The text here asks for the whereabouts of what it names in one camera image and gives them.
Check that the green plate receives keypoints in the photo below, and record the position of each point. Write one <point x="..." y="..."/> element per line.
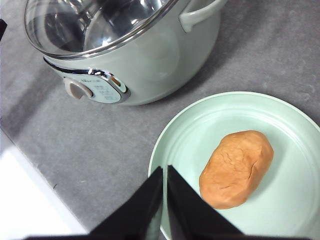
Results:
<point x="286" y="201"/>

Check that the brown potato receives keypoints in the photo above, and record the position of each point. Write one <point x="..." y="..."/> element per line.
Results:
<point x="235" y="167"/>

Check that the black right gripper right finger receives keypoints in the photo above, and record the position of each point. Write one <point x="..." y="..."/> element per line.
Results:
<point x="192" y="216"/>

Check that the glass steamer lid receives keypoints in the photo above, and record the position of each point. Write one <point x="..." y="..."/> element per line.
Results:
<point x="72" y="29"/>

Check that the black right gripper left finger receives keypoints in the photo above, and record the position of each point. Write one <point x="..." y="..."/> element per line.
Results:
<point x="138" y="218"/>

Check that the green electric steamer pot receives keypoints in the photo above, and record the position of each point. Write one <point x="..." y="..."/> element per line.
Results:
<point x="125" y="52"/>

